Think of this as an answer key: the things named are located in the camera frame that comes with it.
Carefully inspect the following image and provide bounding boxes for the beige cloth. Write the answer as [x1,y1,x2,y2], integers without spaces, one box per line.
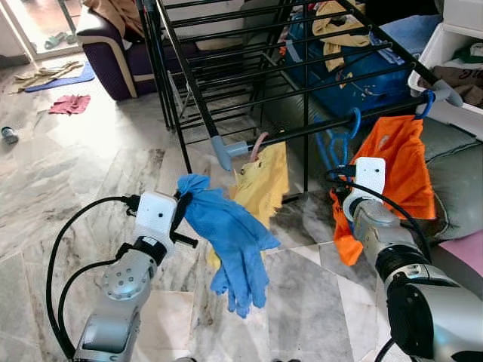
[11,60,84,93]

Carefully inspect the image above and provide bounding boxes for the pink clothes hanger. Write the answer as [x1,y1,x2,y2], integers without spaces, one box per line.
[249,132,270,163]

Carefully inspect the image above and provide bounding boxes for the black metal drying rack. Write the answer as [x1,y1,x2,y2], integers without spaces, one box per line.
[140,0,465,173]

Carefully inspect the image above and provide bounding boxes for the open white storage bin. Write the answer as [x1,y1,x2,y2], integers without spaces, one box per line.
[408,23,483,138]

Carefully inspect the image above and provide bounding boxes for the pale green sandal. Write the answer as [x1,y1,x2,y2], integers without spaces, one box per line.
[44,32,76,50]

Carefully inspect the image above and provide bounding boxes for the blue suitcase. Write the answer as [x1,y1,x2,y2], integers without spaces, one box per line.
[291,19,423,118]

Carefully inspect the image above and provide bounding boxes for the brown cloth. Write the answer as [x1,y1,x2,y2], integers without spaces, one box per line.
[83,0,144,38]

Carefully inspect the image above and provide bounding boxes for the purple armchair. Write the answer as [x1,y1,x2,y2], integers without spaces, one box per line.
[75,4,189,101]

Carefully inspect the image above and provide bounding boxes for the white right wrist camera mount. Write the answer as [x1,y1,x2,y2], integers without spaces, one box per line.
[353,157,387,198]

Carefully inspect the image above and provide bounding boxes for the long black left arm cable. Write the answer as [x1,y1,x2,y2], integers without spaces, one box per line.
[44,195,144,359]

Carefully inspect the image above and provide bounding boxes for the light blue cloth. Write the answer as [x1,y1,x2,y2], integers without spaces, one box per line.
[377,14,442,57]

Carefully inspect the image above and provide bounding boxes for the small grey can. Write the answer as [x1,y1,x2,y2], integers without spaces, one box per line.
[0,126,20,144]

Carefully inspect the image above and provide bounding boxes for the red cloth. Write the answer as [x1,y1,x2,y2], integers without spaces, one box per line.
[49,94,91,115]

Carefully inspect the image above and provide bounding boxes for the yellow shirt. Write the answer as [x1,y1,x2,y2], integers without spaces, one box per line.
[208,142,290,272]

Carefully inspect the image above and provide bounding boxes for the blue plastic clothes hanger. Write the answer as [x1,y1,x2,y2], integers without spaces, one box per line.
[317,108,363,170]
[417,90,437,120]

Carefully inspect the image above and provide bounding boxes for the blue garment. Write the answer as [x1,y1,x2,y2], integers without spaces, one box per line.
[177,173,281,319]

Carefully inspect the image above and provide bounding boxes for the short black left arm cable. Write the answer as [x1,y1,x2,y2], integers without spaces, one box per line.
[57,258,118,348]

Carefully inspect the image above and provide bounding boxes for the mustard yellow garment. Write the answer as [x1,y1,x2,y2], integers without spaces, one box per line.
[312,0,372,72]

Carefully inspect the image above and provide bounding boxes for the brown folded clothes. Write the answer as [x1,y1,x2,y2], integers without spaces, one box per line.
[434,64,483,106]

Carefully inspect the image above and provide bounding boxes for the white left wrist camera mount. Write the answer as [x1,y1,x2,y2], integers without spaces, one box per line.
[134,191,178,242]

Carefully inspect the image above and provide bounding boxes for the pink mat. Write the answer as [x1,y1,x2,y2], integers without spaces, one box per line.
[438,230,483,280]

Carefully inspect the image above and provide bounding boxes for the orange shirt with emblem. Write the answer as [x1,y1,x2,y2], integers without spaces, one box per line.
[332,115,437,266]

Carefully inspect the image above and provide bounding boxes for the blue floor mat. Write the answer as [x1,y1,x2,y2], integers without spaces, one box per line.
[23,62,97,93]

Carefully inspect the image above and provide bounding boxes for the white lidded storage bin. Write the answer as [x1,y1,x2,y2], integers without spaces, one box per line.
[441,0,483,35]

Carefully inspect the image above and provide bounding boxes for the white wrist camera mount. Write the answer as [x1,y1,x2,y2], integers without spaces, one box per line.
[353,157,387,198]
[134,191,178,242]

